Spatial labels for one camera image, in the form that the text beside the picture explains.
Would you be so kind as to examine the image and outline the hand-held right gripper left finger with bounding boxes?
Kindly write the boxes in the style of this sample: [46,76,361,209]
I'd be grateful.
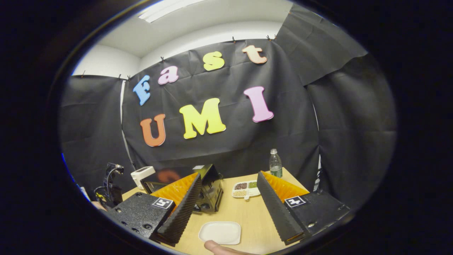
[105,172,203,247]

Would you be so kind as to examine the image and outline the white divided condiment dish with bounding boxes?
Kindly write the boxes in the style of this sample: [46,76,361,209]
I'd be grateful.
[232,180,261,200]

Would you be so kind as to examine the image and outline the long ceiling light panel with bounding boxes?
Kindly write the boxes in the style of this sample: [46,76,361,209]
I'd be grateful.
[138,0,206,23]

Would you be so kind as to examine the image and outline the black backdrop cloth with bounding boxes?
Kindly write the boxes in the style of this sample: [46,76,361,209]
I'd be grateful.
[58,4,397,209]

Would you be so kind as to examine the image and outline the white toaster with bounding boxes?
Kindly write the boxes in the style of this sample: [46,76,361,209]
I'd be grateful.
[131,166,156,190]

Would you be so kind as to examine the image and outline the black electric oven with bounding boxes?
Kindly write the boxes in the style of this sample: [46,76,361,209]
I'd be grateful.
[141,164,224,213]

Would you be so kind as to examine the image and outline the clear plastic water bottle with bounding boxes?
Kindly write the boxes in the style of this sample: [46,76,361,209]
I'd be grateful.
[269,149,283,179]

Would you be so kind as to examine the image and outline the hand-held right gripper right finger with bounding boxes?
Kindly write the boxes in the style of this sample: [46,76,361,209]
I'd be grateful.
[256,170,351,246]

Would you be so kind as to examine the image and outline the white square plate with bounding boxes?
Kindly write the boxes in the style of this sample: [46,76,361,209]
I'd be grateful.
[198,221,241,245]

